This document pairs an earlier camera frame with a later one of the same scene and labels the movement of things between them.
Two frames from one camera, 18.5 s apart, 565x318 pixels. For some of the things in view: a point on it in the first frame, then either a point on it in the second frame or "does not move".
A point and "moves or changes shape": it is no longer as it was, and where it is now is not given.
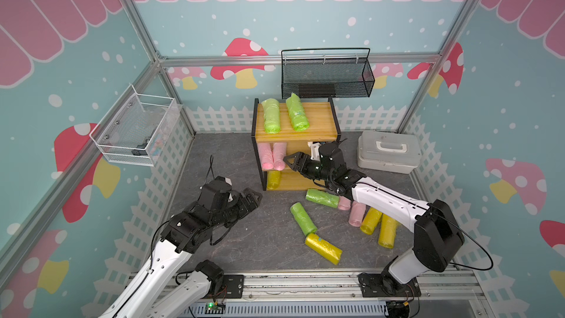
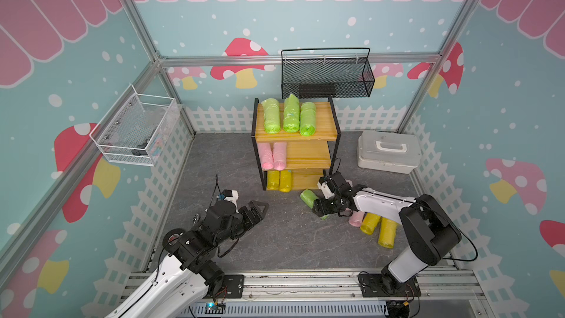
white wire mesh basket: (138, 129) does not move
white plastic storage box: (388, 151) does not move
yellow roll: (388, 231) does not move
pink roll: (279, 152) does not move
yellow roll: (274, 179) does not move
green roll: (271, 112) does not move
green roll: (304, 220) -> (307, 118)
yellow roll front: (329, 251) -> (285, 181)
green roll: (297, 113) moves or changes shape
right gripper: (302, 165) -> (320, 207)
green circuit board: (212, 308) does not move
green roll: (323, 198) moves or changes shape
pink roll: (265, 156) does not move
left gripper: (244, 209) -> (249, 220)
